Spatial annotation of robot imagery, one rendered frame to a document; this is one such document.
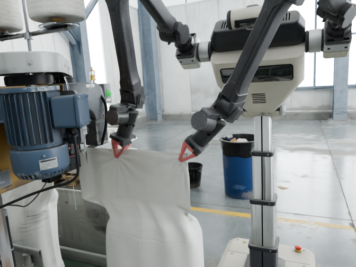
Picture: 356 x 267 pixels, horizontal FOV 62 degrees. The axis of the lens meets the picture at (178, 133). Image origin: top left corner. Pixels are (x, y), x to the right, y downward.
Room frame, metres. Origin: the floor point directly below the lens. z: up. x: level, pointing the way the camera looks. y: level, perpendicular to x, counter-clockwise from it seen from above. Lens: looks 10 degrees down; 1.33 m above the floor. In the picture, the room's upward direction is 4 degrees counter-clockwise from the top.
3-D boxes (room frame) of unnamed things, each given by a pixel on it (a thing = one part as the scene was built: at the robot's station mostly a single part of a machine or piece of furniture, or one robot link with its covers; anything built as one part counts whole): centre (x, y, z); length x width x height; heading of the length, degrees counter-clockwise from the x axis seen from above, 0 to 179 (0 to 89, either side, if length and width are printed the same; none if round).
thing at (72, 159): (1.10, 0.43, 1.04); 0.08 x 0.06 x 0.05; 156
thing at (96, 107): (1.27, 0.50, 1.21); 0.30 x 0.25 x 0.30; 66
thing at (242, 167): (3.20, -0.70, 0.32); 0.51 x 0.48 x 0.65; 156
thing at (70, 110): (0.82, 0.29, 1.25); 0.10 x 0.08 x 0.12; 1
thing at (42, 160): (0.82, 0.40, 1.21); 0.15 x 0.15 x 0.25
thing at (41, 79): (0.82, 0.39, 1.35); 0.12 x 0.12 x 0.04
